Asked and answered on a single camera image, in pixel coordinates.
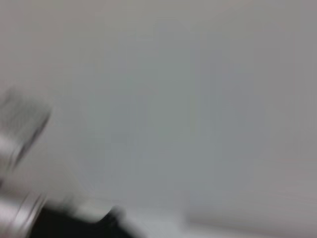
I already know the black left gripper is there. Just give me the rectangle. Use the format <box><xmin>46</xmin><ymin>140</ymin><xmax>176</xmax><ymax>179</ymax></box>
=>
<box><xmin>29</xmin><ymin>205</ymin><xmax>139</xmax><ymax>238</ymax></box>

